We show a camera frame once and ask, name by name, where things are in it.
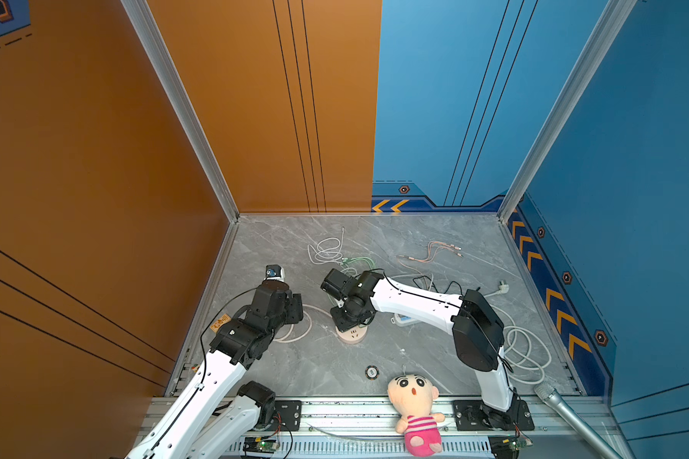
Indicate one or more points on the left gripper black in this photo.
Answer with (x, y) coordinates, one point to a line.
(295, 307)

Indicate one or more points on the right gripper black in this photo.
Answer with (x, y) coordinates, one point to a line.
(343, 325)

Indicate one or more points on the round pink power socket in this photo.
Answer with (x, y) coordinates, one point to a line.
(354, 335)

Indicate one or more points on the white blue power strip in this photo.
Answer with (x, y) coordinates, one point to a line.
(403, 321)

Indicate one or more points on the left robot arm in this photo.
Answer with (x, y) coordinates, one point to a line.
(189, 429)

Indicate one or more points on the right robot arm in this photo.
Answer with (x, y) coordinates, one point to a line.
(476, 329)

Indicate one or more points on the small wooden block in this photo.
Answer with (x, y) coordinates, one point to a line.
(219, 322)

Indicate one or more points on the black poker chip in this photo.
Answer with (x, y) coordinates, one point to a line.
(372, 372)

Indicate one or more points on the plush doll pink dress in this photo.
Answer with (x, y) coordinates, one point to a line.
(413, 397)

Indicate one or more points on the left green circuit board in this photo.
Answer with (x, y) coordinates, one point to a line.
(257, 447)

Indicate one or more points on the green circuit board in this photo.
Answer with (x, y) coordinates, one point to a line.
(257, 447)
(509, 447)

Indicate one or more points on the white three-pin plug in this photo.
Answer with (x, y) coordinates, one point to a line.
(503, 288)

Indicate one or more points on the right green circuit board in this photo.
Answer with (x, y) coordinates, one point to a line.
(509, 447)

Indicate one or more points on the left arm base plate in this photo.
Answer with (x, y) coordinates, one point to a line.
(287, 415)

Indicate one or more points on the aluminium front rail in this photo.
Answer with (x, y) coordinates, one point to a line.
(364, 427)

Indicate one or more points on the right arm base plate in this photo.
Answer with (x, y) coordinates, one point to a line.
(474, 415)

